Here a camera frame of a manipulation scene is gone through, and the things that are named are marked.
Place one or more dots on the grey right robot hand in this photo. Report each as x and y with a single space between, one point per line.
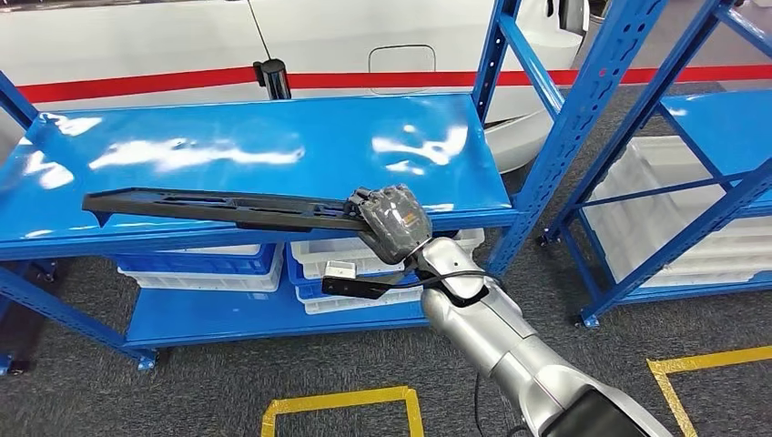
395 223

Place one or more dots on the long black plastic part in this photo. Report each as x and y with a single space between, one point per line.
211 205

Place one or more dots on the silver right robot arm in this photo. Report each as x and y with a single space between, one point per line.
500 344

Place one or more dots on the blue steel shelf rack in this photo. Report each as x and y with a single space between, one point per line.
211 127
724 123

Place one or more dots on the yellow floor tape square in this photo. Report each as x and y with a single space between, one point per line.
693 360
338 398

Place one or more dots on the red barrier belt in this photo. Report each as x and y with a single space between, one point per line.
120 84
543 77

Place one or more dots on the white car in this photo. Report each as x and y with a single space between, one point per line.
151 36

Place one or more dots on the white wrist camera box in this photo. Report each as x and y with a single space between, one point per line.
341 269

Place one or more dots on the black barrier stanchion post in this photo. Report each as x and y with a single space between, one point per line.
274 78

